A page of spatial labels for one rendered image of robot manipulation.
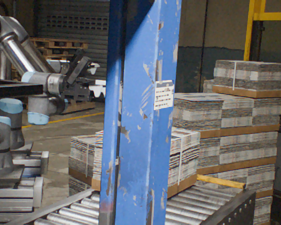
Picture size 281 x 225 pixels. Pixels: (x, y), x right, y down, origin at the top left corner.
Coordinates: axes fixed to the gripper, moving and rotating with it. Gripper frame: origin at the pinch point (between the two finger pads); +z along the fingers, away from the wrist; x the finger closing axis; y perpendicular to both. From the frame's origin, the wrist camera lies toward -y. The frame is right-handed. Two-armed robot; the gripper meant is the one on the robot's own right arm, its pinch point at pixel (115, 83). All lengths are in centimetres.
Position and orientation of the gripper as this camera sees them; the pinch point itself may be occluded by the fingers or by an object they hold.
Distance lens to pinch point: 175.5
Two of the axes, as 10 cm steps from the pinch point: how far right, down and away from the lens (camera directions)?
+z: 9.5, 1.0, -3.0
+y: -1.0, 9.9, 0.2
